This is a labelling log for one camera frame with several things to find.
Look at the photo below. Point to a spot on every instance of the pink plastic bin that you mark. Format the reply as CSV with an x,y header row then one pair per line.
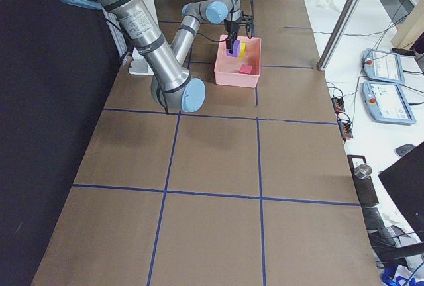
x,y
227,68

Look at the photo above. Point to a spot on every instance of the near orange connector box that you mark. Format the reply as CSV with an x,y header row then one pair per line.
x,y
345,128

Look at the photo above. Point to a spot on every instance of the black monitor corner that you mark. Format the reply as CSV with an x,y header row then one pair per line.
x,y
403,182

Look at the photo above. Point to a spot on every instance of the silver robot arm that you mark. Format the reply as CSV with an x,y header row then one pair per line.
x,y
172,86

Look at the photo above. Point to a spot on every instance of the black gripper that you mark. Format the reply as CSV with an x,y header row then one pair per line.
x,y
230,28

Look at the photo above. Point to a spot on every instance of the purple foam block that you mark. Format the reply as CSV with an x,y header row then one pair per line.
x,y
235,50

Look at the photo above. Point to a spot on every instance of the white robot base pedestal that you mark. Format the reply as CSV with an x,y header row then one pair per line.
x,y
139,19

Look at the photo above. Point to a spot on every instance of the yellow foam block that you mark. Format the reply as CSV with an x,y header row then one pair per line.
x,y
242,49

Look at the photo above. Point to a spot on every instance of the near teach pendant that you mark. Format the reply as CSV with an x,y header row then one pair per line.
x,y
387,103

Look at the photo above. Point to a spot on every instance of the aluminium frame post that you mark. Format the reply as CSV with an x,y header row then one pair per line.
x,y
337,33

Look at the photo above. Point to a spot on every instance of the orange connector box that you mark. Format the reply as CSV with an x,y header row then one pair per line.
x,y
338,104
345,128

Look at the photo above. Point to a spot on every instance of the black plate under cylinder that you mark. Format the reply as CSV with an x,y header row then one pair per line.
x,y
364,188

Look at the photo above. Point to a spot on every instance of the black computer mouse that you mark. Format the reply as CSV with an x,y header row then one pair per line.
x,y
404,149

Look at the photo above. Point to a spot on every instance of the red foam block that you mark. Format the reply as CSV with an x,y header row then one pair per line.
x,y
246,69

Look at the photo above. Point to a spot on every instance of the far teach pendant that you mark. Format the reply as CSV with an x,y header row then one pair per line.
x,y
383,66

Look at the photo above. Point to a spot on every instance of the silver metal cylinder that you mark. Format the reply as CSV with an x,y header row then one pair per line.
x,y
362,171

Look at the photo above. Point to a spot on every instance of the teach pendant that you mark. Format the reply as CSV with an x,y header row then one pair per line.
x,y
387,103
383,66

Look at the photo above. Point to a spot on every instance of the far orange connector box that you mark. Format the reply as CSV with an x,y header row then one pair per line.
x,y
338,104

